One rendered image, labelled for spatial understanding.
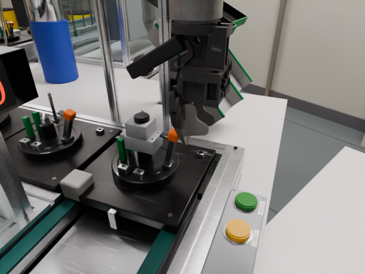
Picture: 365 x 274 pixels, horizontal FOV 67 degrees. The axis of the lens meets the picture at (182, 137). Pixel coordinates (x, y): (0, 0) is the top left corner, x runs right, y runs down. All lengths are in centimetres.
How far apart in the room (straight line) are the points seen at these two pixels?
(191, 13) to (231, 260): 35
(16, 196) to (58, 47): 95
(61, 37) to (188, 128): 102
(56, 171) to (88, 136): 14
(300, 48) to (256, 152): 237
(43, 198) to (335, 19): 278
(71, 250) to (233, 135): 59
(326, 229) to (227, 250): 28
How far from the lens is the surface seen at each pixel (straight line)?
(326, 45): 304
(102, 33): 75
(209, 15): 39
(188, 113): 45
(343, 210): 75
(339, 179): 83
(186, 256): 45
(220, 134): 92
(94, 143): 69
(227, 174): 59
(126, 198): 53
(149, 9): 175
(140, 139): 52
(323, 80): 310
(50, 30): 138
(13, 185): 53
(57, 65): 142
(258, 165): 80
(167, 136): 51
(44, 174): 63
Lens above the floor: 133
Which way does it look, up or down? 32 degrees down
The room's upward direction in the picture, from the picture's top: straight up
